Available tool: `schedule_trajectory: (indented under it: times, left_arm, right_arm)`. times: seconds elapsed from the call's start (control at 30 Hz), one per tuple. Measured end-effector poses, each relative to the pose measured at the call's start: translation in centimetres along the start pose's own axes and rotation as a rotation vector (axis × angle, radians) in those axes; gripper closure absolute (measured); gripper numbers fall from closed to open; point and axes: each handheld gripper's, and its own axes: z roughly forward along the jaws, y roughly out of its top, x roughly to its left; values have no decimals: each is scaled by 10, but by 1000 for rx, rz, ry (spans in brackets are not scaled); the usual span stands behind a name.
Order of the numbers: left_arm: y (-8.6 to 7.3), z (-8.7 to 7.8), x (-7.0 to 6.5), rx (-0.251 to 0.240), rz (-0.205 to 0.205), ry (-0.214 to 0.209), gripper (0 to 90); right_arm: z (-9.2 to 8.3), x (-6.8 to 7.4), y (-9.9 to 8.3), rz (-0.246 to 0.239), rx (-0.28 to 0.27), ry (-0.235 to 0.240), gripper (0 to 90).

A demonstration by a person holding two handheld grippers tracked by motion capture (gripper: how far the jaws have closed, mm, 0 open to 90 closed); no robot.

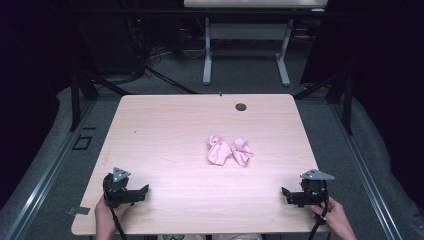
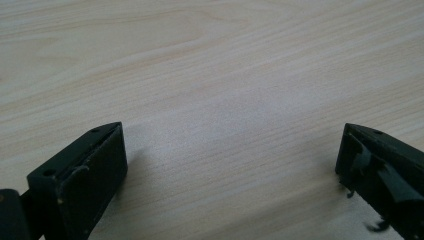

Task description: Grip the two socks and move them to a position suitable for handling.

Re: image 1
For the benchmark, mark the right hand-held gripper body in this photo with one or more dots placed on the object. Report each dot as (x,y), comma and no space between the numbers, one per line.
(311,193)

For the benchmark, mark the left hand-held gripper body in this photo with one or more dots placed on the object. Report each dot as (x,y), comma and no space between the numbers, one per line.
(120,195)

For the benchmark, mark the pink sock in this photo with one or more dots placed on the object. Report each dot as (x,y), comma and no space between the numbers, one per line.
(218,151)
(242,151)

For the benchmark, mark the person's left hand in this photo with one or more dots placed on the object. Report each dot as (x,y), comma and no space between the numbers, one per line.
(106,216)

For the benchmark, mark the person's right hand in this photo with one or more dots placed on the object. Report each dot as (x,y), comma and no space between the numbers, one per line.
(333,213)

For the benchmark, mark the black tape square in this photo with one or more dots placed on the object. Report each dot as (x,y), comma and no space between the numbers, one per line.
(82,142)

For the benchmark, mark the dark equipment rack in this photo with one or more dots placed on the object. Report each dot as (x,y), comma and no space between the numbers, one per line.
(136,43)

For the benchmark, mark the white desk with grey legs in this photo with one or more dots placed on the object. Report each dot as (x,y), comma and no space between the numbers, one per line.
(246,31)

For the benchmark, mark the grey metal table bracket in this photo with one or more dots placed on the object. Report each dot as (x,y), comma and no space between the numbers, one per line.
(78,210)

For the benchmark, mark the aluminium floor rail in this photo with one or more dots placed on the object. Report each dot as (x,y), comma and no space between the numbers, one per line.
(363,173)
(50,173)

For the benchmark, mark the black frame post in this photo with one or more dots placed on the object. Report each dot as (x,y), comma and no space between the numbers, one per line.
(75,103)
(348,103)

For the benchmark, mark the black horizontal frame bar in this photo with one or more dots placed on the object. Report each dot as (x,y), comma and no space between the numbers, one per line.
(200,12)

